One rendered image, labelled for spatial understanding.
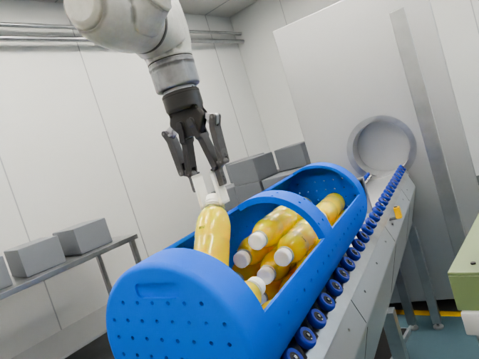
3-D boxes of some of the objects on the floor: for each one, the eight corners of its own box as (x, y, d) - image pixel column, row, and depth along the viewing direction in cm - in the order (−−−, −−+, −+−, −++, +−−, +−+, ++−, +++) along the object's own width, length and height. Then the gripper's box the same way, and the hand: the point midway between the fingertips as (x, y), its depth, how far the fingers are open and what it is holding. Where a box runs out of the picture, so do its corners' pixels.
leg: (418, 325, 249) (391, 228, 244) (418, 330, 243) (390, 231, 239) (408, 326, 251) (381, 229, 246) (408, 331, 246) (380, 233, 241)
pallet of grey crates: (346, 231, 492) (318, 137, 483) (315, 258, 431) (282, 149, 422) (267, 240, 570) (241, 158, 560) (232, 263, 509) (202, 172, 499)
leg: (444, 325, 242) (416, 224, 237) (443, 330, 237) (415, 227, 232) (433, 325, 244) (405, 226, 240) (433, 330, 239) (405, 229, 235)
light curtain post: (505, 384, 182) (405, 8, 169) (507, 394, 177) (403, 6, 164) (490, 384, 185) (390, 15, 172) (491, 393, 180) (388, 13, 167)
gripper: (224, 76, 79) (259, 192, 81) (159, 102, 87) (192, 208, 89) (203, 75, 73) (242, 202, 75) (135, 105, 81) (172, 218, 83)
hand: (210, 189), depth 82 cm, fingers closed on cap, 4 cm apart
